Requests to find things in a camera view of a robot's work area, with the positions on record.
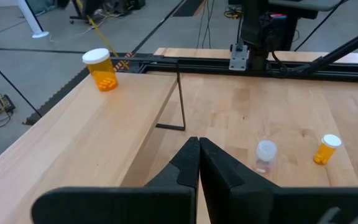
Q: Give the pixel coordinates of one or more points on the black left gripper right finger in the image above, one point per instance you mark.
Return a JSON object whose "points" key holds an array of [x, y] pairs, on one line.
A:
{"points": [[259, 205]]}

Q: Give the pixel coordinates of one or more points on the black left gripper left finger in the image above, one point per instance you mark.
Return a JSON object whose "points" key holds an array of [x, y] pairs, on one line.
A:
{"points": [[120, 205]]}

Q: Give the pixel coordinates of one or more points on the small bluish clear bottle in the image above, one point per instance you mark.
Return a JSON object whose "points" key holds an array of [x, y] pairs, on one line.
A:
{"points": [[266, 152]]}

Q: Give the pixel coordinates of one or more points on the large orange pill bottle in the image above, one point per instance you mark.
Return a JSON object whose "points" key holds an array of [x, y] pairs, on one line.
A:
{"points": [[102, 77]]}

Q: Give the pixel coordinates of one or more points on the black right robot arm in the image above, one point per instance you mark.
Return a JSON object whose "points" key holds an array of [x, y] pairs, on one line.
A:
{"points": [[259, 28]]}

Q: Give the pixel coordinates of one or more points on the wooden shelf with black legs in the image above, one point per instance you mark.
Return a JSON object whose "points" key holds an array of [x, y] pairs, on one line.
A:
{"points": [[73, 130]]}

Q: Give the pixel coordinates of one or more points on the black mat with orange stripes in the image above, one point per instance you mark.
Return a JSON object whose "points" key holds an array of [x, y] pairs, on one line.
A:
{"points": [[123, 62]]}

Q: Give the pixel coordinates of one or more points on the black diagonal boom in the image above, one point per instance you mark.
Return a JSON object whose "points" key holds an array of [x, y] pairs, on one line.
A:
{"points": [[343, 46]]}

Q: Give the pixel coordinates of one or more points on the white stand pole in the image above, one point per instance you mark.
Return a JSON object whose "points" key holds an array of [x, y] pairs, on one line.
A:
{"points": [[34, 21]]}

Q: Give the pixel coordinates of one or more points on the grey metal bracket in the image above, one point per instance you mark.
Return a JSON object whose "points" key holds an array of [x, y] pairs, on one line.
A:
{"points": [[238, 57]]}

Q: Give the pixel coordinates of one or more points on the black aluminium table frame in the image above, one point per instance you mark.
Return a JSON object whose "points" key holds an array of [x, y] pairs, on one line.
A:
{"points": [[197, 67]]}

